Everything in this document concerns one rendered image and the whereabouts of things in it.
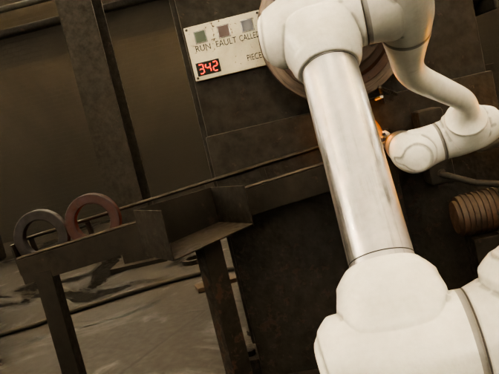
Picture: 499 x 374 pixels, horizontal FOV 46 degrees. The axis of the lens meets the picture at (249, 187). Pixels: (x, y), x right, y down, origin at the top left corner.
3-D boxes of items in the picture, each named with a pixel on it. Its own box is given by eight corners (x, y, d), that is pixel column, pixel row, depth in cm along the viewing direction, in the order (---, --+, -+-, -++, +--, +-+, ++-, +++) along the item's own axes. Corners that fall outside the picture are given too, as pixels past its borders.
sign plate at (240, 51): (197, 81, 201) (184, 29, 199) (271, 64, 199) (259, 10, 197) (195, 81, 198) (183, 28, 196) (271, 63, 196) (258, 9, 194)
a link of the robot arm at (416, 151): (393, 173, 163) (439, 156, 162) (406, 185, 148) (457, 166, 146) (381, 136, 161) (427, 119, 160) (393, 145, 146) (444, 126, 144)
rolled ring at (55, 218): (56, 203, 194) (60, 202, 198) (4, 220, 196) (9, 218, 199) (75, 255, 196) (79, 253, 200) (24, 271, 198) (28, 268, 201)
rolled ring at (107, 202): (108, 186, 193) (111, 185, 196) (56, 203, 195) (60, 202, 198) (127, 239, 195) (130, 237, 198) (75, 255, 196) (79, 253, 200)
